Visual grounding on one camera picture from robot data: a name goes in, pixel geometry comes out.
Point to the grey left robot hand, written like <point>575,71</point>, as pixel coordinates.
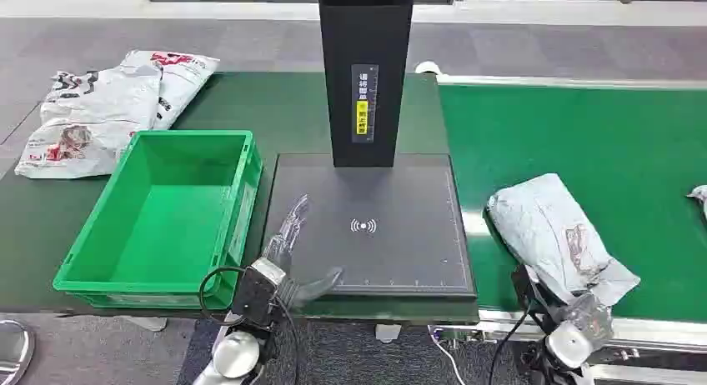
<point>287,244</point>

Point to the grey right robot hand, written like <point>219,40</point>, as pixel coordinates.
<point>588,319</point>

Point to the grey parcel bag brown print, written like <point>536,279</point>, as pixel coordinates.
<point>541,222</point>

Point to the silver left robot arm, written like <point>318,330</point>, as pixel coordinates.
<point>235,355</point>

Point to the black scanner stand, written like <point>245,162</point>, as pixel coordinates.
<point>386,233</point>

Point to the green plastic crate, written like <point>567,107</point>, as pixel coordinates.
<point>165,233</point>

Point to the white table foot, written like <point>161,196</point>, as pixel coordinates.
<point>388,333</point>
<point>146,323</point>

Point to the black and yellow label sticker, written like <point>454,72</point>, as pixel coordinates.
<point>364,104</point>

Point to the small white parcel bag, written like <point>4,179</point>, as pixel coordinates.
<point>700,196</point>

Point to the green conveyor belt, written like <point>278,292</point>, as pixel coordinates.
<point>607,139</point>

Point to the white parcel bag red print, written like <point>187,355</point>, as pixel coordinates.
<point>185,79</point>

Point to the white roller end cap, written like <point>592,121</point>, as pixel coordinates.
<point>428,68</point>

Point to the white parcel bag black print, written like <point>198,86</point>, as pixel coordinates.
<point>99,112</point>

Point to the shiny silver round object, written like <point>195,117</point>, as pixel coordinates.
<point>14,349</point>

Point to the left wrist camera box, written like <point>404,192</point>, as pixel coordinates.
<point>257,294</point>

